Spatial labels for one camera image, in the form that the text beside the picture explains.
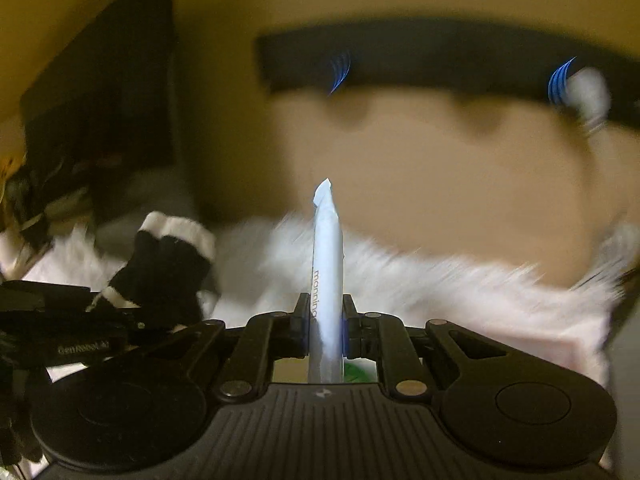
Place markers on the pink cardboard box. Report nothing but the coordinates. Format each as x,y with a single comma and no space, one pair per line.
560,345

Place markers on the black power strip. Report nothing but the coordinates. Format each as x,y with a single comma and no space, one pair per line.
425,65

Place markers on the white plug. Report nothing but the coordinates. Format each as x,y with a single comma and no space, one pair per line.
590,92

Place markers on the white fringed blanket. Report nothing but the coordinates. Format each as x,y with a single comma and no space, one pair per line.
410,270

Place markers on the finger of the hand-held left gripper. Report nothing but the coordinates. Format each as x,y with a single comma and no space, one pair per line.
45,295
125,321

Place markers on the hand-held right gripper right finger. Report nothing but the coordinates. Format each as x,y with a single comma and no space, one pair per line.
348,330

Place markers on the light blue tissue packet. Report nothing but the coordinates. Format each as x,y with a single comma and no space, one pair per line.
327,270

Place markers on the black monitor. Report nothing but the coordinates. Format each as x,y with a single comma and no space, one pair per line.
115,110

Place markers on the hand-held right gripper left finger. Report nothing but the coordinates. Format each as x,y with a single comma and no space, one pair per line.
300,327

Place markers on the black white-trimmed sock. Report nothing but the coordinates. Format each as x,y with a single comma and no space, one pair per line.
160,270

